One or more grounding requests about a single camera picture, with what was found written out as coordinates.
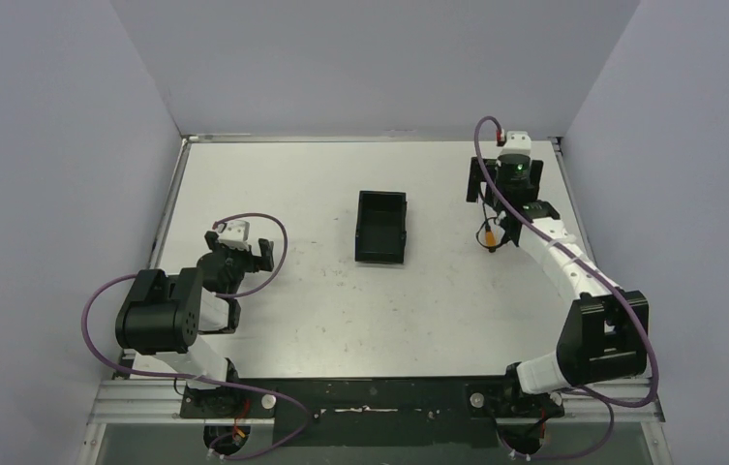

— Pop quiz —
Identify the orange black screwdriver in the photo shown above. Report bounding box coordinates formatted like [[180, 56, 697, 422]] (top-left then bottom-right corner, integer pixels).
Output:
[[476, 203, 498, 253]]

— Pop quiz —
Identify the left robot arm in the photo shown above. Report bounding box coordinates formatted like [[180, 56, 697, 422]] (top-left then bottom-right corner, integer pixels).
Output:
[[115, 221, 275, 418]]

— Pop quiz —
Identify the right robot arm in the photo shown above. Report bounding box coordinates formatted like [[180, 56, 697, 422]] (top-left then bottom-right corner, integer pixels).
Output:
[[467, 154, 649, 416]]

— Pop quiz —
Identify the black plastic bin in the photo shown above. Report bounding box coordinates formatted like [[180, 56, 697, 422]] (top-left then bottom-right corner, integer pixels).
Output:
[[354, 191, 408, 264]]

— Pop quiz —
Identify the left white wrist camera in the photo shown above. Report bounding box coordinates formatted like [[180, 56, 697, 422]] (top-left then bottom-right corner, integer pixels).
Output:
[[216, 220, 251, 251]]

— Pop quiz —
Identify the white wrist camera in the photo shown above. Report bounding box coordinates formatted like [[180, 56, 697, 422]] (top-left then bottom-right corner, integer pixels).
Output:
[[501, 131, 532, 156], [216, 220, 251, 251]]

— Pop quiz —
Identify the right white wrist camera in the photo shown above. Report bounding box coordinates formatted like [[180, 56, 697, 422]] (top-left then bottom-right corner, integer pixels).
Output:
[[501, 131, 532, 156]]

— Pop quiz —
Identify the aluminium front rail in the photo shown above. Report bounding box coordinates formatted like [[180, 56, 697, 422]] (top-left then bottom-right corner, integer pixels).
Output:
[[88, 380, 665, 425]]

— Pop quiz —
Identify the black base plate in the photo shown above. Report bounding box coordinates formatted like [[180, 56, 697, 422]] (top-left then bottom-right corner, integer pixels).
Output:
[[179, 375, 564, 449]]

